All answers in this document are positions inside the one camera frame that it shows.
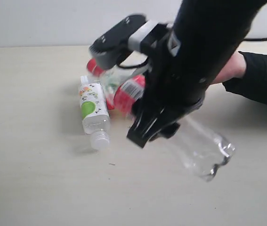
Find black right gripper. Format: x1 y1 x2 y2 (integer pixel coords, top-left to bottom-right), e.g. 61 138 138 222
127 25 215 148

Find clear cola bottle red label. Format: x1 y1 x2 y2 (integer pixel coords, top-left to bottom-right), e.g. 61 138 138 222
86 59 235 182

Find butterfly label clear bottle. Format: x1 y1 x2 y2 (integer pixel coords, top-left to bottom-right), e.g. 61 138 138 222
78 75 110 150

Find yellow label bottle red cap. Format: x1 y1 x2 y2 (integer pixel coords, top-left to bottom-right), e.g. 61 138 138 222
105 91 115 110

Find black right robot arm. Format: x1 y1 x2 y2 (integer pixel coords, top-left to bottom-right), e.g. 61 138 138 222
127 0 266 147

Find black sleeved forearm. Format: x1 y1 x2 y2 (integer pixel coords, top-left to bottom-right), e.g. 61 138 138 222
222 51 267 105

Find person's open bare hand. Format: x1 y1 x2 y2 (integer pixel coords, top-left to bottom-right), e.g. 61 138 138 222
212 51 246 84

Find black grey right wrist camera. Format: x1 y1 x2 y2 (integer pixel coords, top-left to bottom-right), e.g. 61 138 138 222
89 14 158 70

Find black right camera cable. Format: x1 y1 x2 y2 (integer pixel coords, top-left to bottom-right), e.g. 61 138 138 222
243 35 267 42

